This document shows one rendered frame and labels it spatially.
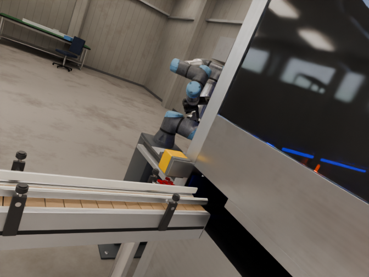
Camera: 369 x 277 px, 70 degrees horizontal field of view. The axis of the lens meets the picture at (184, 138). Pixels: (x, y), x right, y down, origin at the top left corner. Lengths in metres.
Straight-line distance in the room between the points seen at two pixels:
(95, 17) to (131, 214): 9.57
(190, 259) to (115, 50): 9.64
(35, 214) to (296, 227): 0.56
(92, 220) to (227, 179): 0.39
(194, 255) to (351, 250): 0.47
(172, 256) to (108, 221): 0.39
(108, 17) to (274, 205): 9.73
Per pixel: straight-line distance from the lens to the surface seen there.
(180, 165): 0.90
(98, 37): 10.14
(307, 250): 0.68
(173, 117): 1.73
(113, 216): 0.68
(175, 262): 1.00
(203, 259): 0.89
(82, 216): 0.66
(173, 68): 1.48
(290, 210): 0.69
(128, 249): 0.84
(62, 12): 10.00
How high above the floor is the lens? 1.31
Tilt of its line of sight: 14 degrees down
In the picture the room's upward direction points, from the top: 23 degrees clockwise
